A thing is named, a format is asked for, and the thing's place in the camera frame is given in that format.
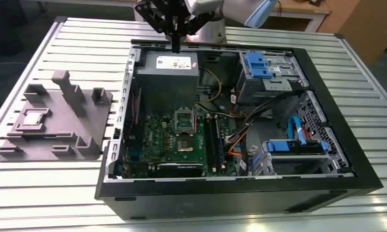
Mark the blue board connector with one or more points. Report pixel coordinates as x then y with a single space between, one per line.
135 154

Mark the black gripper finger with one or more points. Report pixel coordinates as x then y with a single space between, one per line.
151 19
196 23

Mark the green motherboard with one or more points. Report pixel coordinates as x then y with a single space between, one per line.
156 125

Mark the grey power supply unit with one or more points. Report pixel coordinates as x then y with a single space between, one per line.
167 82

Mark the dark office chair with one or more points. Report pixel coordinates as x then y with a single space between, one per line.
5 29

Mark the CPU socket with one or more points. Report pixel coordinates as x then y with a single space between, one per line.
185 143

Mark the silver CPU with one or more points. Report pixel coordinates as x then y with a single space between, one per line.
33 119

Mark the black PC case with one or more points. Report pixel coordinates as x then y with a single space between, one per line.
212 200

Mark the brown wooden cabinet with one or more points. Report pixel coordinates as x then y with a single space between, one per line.
360 24

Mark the green RAM stick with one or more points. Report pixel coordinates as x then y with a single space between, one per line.
38 136

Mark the dark blue RAM stick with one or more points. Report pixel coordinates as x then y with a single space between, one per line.
220 142

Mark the black graphics card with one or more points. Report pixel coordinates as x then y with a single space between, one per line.
180 170

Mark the blue disk carrier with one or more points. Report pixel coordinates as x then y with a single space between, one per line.
276 146

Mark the blue drive bay latch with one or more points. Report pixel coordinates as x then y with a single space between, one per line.
259 67

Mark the black RAM slot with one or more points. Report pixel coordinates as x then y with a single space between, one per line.
212 142
216 142
208 142

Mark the metal disk bay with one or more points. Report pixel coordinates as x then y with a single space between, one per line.
276 84
296 157

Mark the wooden desk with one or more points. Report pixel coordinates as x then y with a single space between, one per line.
303 9

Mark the grey parts rack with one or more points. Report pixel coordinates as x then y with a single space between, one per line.
66 125

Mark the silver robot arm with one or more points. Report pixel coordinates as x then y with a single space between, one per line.
209 33

